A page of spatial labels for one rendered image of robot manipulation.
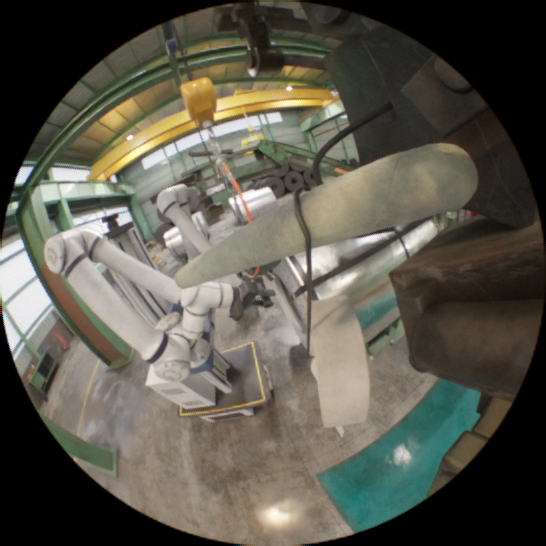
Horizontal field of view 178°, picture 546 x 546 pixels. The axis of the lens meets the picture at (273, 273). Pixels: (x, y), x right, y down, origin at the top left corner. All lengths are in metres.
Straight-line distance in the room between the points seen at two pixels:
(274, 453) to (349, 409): 1.58
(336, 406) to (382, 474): 1.58
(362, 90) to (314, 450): 1.73
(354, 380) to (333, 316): 0.06
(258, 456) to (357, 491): 0.87
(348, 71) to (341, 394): 0.24
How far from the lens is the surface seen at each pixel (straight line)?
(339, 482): 1.69
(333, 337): 0.15
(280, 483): 1.75
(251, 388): 1.57
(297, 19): 0.31
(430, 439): 1.83
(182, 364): 0.73
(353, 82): 0.16
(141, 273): 0.72
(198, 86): 0.83
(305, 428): 1.69
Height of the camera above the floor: 1.66
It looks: 30 degrees down
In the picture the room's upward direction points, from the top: 20 degrees counter-clockwise
